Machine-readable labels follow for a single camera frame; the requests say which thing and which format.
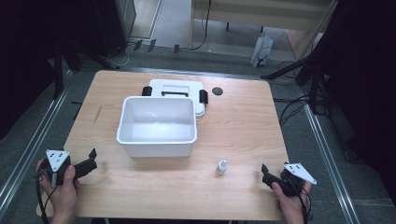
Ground dark cabinet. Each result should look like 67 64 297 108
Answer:
92 0 138 59

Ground person's left hand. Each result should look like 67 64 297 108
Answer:
35 159 80 218

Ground white floor cable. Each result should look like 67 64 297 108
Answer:
114 43 134 68

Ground black tripod stand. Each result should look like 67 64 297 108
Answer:
261 46 328 115

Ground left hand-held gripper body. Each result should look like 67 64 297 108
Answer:
39 148 78 189

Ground light wooden bench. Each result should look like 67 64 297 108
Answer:
189 0 339 61

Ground white paper bag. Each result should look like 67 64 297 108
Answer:
249 33 275 69

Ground black metal stand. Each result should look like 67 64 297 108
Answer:
51 38 65 100

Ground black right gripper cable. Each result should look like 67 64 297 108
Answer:
288 177 314 224

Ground white plastic storage box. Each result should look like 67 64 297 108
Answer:
116 95 198 159

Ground black floor cables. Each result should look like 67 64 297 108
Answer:
273 60 328 126

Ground person's right hand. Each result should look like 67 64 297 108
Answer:
271 181 313 218

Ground black hanging cable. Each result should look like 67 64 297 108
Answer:
189 0 213 51

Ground white lid with black latches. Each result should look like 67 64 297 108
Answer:
141 78 209 119

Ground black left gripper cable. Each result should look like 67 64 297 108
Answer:
34 169 59 224

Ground metal floor rail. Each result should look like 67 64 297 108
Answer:
297 88 362 224
0 69 73 217

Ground small white dropper bottle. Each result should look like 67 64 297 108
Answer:
216 160 229 176

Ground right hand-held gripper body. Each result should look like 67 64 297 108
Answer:
279 161 318 198

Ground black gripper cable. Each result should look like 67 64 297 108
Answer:
288 177 314 224
34 169 59 224

